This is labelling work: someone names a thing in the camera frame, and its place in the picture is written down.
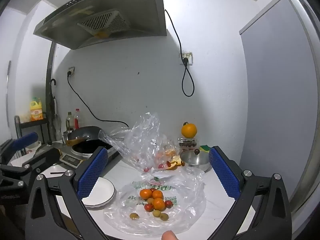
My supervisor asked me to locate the black wok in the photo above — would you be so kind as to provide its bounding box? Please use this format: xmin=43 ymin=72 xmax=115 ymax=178
xmin=59 ymin=140 xmax=119 ymax=167

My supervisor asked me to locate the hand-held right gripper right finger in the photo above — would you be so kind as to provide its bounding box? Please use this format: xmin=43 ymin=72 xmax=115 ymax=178
xmin=205 ymin=145 xmax=293 ymax=240

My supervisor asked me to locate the steel range hood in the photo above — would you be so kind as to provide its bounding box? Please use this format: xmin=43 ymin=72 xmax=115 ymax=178
xmin=33 ymin=0 xmax=167 ymax=50

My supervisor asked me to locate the person's right hand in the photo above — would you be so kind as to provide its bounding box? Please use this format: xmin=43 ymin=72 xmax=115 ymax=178
xmin=161 ymin=231 xmax=179 ymax=240

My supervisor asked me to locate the red-capped bottle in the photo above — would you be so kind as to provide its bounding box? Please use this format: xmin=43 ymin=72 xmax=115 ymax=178
xmin=74 ymin=109 xmax=82 ymax=130

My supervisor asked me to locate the black umbrella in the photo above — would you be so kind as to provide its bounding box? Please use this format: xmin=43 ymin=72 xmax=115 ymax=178
xmin=49 ymin=79 xmax=62 ymax=140

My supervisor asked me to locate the dark wok with wooden handle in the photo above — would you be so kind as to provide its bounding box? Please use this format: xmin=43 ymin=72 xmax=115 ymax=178
xmin=64 ymin=126 xmax=103 ymax=145

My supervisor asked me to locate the grey door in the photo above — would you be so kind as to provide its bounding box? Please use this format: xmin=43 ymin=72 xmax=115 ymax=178
xmin=239 ymin=0 xmax=320 ymax=214

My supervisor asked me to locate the black cooker power cable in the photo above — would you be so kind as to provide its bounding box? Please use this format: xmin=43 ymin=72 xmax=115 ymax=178
xmin=66 ymin=70 xmax=130 ymax=128

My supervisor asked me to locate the steel pipe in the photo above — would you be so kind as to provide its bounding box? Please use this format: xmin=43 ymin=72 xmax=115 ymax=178
xmin=45 ymin=41 xmax=57 ymax=114

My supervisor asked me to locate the steel pot with lid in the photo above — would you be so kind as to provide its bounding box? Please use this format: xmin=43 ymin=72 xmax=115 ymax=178
xmin=180 ymin=149 xmax=211 ymax=172

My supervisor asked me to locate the yellow oil bottle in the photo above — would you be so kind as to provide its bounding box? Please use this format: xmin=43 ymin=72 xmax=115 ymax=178
xmin=30 ymin=97 xmax=44 ymax=122

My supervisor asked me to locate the white plate with black rim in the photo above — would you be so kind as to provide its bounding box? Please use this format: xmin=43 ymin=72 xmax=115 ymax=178
xmin=80 ymin=176 xmax=116 ymax=209

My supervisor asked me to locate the green printed plastic bag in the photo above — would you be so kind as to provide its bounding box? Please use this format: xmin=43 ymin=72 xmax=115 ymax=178
xmin=104 ymin=166 xmax=207 ymax=238

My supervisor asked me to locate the crumpled clear plastic bag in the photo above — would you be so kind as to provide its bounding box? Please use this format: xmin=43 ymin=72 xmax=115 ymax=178
xmin=98 ymin=112 xmax=185 ymax=173

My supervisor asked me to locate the cooking oil bottle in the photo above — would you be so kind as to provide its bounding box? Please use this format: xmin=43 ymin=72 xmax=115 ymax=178
xmin=66 ymin=112 xmax=74 ymax=132

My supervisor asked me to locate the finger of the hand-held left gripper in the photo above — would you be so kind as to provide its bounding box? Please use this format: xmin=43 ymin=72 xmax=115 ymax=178
xmin=0 ymin=147 xmax=62 ymax=190
xmin=0 ymin=132 xmax=39 ymax=160

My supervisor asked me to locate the large orange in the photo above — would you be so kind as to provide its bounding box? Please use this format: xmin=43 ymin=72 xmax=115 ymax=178
xmin=181 ymin=122 xmax=198 ymax=139

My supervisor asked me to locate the black storage rack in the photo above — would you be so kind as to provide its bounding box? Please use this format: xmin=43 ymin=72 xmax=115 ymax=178
xmin=14 ymin=115 xmax=52 ymax=145

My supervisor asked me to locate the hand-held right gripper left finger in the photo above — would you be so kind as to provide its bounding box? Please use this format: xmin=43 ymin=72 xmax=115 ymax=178
xmin=25 ymin=146 xmax=109 ymax=240

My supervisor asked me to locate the black hood power cable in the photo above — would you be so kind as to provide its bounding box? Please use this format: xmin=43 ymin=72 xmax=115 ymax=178
xmin=164 ymin=9 xmax=195 ymax=97

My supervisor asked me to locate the orange peel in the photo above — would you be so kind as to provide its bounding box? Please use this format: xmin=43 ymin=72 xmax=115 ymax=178
xmin=166 ymin=155 xmax=183 ymax=170

